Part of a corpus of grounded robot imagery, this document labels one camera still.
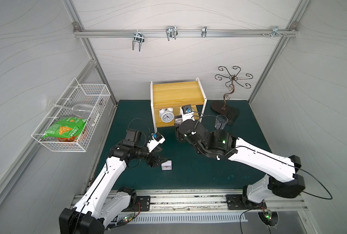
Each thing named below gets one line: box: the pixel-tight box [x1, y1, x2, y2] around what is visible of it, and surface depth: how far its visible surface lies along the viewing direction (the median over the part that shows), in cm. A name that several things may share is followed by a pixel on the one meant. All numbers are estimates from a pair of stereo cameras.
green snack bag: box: [40, 117, 88, 139], surface depth 56 cm
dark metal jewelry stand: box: [211, 65, 254, 126], surface depth 97 cm
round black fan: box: [257, 210, 280, 227], surface depth 73 cm
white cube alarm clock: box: [161, 159, 173, 171], surface depth 85 cm
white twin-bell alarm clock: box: [158, 107, 174, 123], surface depth 84 cm
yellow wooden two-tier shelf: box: [150, 77, 208, 133], surface depth 83 cm
